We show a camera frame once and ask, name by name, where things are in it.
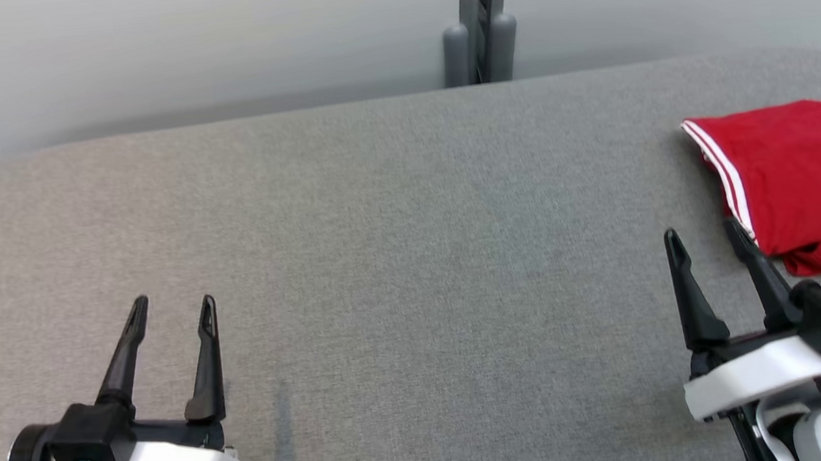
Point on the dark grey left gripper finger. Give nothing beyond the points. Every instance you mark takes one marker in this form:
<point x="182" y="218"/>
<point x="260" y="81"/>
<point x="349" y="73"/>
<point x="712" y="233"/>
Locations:
<point x="124" y="363"/>
<point x="208" y="378"/>

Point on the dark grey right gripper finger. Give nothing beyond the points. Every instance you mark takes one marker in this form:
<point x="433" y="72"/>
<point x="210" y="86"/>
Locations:
<point x="770" y="290"/>
<point x="697" y="310"/>

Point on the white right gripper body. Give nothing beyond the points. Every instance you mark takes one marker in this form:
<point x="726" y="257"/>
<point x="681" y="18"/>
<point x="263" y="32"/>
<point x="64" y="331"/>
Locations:
<point x="752" y="376"/>

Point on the red basketball jersey white sleeves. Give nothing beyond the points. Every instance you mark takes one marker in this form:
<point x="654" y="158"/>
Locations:
<point x="809" y="170"/>

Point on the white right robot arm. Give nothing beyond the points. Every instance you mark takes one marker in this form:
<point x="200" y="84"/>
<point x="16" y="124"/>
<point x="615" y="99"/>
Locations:
<point x="812" y="441"/>

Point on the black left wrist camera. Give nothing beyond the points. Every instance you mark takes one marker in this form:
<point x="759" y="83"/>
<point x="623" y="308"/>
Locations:
<point x="97" y="438"/>

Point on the grey metal frame post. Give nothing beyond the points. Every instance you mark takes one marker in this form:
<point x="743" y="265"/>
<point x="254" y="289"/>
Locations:
<point x="486" y="27"/>

